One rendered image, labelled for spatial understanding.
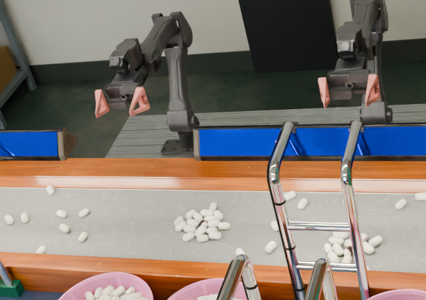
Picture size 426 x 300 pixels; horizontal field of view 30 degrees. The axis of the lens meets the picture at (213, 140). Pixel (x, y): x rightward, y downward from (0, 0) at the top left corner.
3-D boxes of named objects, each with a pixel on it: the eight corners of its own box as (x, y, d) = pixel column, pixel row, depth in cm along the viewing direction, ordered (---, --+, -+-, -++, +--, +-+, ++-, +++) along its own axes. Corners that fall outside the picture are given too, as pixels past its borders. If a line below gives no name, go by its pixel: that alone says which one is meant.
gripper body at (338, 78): (369, 73, 187) (372, 56, 192) (326, 75, 190) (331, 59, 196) (372, 96, 191) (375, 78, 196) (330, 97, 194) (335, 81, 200)
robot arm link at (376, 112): (385, 125, 225) (380, 9, 221) (361, 126, 227) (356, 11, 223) (388, 123, 230) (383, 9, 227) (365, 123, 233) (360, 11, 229)
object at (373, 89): (374, 91, 180) (378, 69, 187) (342, 93, 182) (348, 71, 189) (377, 116, 184) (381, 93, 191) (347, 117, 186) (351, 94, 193)
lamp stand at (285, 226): (310, 261, 202) (279, 118, 177) (390, 265, 195) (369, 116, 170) (295, 318, 188) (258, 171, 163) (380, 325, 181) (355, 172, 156)
